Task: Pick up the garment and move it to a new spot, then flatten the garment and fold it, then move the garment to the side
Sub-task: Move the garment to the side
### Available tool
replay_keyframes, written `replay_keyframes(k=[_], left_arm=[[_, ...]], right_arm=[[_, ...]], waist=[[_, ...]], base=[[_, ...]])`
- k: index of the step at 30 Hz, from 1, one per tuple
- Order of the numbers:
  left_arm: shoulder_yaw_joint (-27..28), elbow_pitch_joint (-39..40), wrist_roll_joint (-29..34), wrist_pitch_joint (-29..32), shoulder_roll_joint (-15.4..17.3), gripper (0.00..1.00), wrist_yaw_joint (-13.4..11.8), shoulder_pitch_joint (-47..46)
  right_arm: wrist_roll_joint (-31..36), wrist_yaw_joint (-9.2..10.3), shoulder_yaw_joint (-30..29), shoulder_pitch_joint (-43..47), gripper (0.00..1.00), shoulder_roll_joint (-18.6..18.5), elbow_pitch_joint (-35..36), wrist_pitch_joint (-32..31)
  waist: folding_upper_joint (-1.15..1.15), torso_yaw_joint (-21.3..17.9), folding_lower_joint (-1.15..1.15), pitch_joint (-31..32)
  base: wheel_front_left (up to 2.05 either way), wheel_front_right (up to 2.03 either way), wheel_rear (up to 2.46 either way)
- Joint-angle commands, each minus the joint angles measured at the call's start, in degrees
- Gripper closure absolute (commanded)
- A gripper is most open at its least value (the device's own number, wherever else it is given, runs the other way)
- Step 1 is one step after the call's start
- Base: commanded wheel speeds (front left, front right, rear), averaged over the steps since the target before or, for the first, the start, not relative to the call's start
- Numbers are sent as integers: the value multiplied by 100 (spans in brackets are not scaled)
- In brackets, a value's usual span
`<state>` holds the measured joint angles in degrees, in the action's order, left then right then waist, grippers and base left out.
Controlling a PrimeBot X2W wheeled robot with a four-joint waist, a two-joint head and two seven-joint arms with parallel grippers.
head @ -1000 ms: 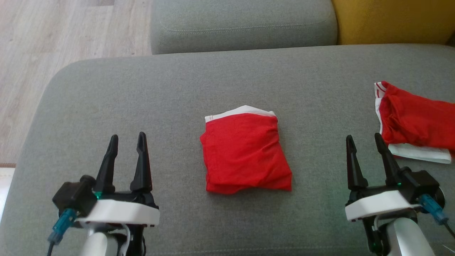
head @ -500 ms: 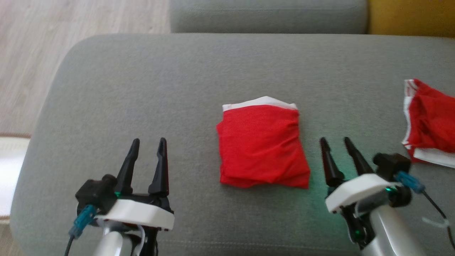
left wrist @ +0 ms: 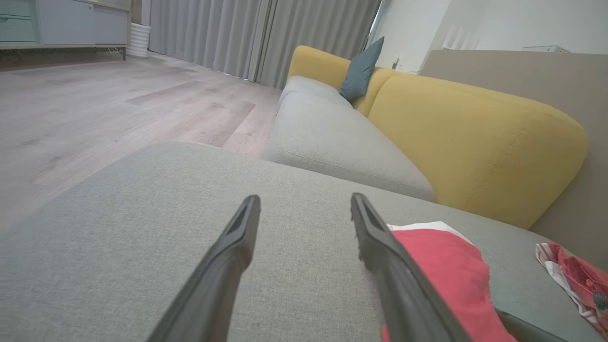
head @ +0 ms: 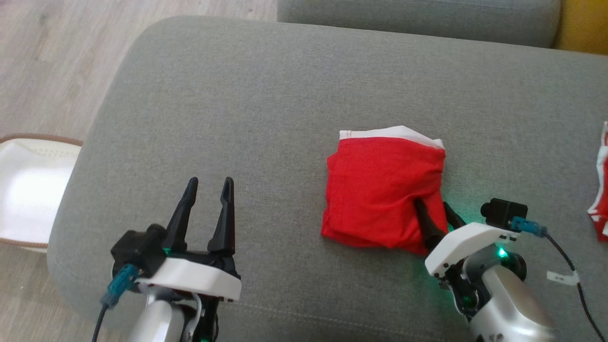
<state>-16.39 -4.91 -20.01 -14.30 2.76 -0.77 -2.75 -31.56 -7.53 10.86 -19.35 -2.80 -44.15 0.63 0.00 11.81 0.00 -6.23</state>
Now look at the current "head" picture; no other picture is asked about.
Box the red white garment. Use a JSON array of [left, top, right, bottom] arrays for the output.
[[321, 125, 447, 256], [588, 121, 608, 243]]

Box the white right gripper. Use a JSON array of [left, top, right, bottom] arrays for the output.
[[414, 199, 521, 278]]

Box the teal cable plug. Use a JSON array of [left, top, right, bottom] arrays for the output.
[[511, 217, 548, 238], [101, 264, 139, 307]]

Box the large grey sofa chaise seat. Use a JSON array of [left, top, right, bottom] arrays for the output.
[[47, 16, 608, 342]]

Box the large yellow sofa backrest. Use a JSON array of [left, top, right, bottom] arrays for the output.
[[553, 0, 608, 55]]

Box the thin black cable white tag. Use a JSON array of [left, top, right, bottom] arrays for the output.
[[541, 230, 600, 342]]

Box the white laundry basket brown rim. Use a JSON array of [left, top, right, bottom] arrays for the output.
[[0, 134, 84, 252]]

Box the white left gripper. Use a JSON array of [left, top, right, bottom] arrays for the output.
[[138, 177, 242, 302]]

